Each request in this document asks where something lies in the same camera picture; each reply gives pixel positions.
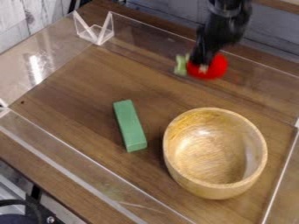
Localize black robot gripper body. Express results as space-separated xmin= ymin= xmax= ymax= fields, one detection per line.
xmin=195 ymin=0 xmax=253 ymax=51

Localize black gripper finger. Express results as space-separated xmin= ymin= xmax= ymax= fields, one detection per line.
xmin=189 ymin=34 xmax=215 ymax=73

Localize red plush tomato green stem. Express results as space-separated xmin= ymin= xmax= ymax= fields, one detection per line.
xmin=173 ymin=53 xmax=228 ymax=80

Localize clear acrylic tray walls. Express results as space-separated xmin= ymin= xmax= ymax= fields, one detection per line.
xmin=0 ymin=10 xmax=299 ymax=224

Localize green rectangular block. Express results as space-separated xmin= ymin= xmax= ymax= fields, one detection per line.
xmin=113 ymin=100 xmax=146 ymax=152

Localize wooden bowl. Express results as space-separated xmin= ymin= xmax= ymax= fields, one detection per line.
xmin=163 ymin=108 xmax=268 ymax=200

